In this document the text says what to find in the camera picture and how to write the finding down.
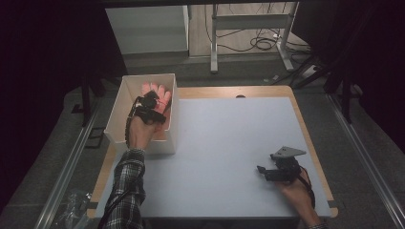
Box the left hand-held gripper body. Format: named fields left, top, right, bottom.
left=135, top=90, right=160, bottom=124

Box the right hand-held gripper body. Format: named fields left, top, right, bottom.
left=269, top=146, right=308, bottom=184

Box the white box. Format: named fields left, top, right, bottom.
left=104, top=73, right=180, bottom=156

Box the person's left hand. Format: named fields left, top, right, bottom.
left=127, top=115, right=159, bottom=151

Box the person's right hand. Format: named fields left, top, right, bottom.
left=275, top=168, right=319, bottom=225

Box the pale blue table mat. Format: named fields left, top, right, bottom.
left=95, top=96, right=332, bottom=219

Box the black stand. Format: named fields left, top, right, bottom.
left=71, top=74, right=108, bottom=128
left=324, top=72, right=355, bottom=124

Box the white cabinet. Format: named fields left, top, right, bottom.
left=104, top=4, right=191, bottom=55

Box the white power strip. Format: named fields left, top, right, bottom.
left=300, top=64, right=318, bottom=79

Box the clear plastic bag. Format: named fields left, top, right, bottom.
left=52, top=189, right=94, bottom=229

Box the left hand-held gripper black cable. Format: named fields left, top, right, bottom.
left=124, top=95, right=141, bottom=149

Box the hand-held gripper black cable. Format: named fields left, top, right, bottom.
left=298, top=166, right=317, bottom=209
left=124, top=95, right=141, bottom=149

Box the right hand-held gripper black cable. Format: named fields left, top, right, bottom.
left=298, top=166, right=317, bottom=209

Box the black floor bracket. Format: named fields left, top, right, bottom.
left=83, top=126, right=106, bottom=150

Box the aluminium rail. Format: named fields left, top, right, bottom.
left=327, top=94, right=405, bottom=229
left=32, top=97, right=103, bottom=229

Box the tangle of black floor cables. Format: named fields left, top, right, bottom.
left=203, top=3, right=312, bottom=54

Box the grey metal desk frame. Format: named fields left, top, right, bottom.
left=209, top=1, right=300, bottom=74

